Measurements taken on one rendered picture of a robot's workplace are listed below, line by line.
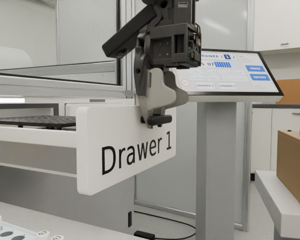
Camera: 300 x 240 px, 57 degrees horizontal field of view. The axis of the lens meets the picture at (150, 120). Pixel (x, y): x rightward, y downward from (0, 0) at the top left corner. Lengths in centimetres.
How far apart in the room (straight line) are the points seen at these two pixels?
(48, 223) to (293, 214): 37
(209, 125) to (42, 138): 103
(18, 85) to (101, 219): 52
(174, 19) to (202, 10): 185
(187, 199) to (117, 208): 134
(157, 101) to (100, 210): 63
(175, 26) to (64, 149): 23
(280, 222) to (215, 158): 91
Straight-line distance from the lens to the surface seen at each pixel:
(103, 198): 99
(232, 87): 131
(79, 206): 89
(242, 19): 216
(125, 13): 111
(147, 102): 42
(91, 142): 35
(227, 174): 144
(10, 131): 48
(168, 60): 42
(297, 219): 51
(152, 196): 252
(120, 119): 40
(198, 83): 125
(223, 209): 149
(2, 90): 68
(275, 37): 376
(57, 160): 40
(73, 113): 80
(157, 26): 42
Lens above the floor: 94
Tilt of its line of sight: 4 degrees down
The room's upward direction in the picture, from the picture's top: straight up
